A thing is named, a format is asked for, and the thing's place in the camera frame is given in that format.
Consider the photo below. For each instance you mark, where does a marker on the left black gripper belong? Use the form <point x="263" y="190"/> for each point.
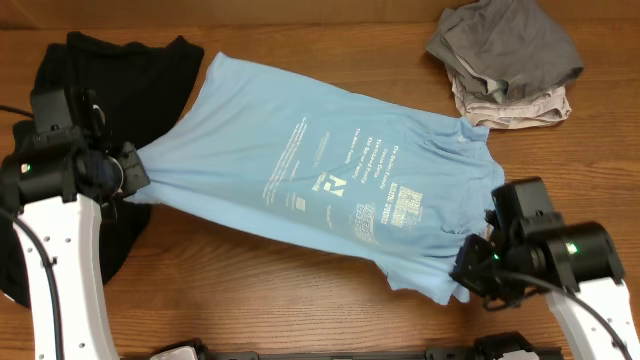
<point x="138" y="177"/>

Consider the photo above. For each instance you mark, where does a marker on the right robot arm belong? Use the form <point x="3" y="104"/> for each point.
<point x="532" y="251"/>

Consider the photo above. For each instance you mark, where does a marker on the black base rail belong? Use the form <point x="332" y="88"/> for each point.
<point x="197" y="350"/>

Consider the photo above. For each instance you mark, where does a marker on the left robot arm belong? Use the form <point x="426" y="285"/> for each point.
<point x="53" y="194"/>

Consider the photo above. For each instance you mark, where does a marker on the light blue t-shirt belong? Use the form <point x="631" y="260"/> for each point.
<point x="293" y="159"/>

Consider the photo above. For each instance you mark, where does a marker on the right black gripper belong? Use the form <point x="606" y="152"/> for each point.
<point x="468" y="272"/>

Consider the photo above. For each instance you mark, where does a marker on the black t-shirt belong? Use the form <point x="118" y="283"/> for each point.
<point x="142" y="91"/>

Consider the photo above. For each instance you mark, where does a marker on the folded beige garment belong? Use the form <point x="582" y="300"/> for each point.
<point x="547" y="109"/>

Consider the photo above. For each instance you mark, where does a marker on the folded grey garment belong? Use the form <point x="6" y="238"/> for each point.
<point x="504" y="51"/>

